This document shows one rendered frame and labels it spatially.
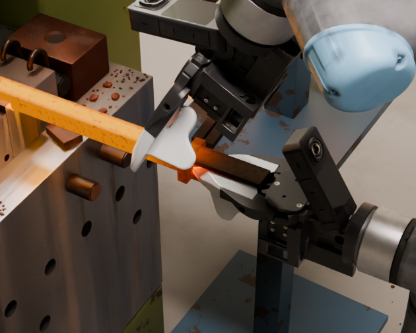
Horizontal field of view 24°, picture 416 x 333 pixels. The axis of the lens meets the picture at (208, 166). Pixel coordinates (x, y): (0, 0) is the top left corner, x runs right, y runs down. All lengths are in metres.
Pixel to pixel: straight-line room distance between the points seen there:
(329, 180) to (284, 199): 0.05
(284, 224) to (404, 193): 1.56
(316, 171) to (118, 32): 0.74
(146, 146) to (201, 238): 1.50
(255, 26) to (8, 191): 0.50
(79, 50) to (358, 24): 0.69
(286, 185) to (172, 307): 1.24
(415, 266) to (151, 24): 0.37
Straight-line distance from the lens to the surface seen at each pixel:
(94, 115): 1.18
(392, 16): 0.75
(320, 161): 1.03
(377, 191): 2.60
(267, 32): 0.85
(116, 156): 1.33
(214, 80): 0.90
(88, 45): 1.36
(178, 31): 0.92
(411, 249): 1.02
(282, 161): 1.11
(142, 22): 0.94
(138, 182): 1.48
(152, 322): 1.74
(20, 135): 1.28
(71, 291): 1.42
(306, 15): 0.75
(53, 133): 1.30
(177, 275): 2.35
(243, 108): 0.90
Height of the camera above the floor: 1.74
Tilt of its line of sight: 41 degrees down
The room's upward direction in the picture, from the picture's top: straight up
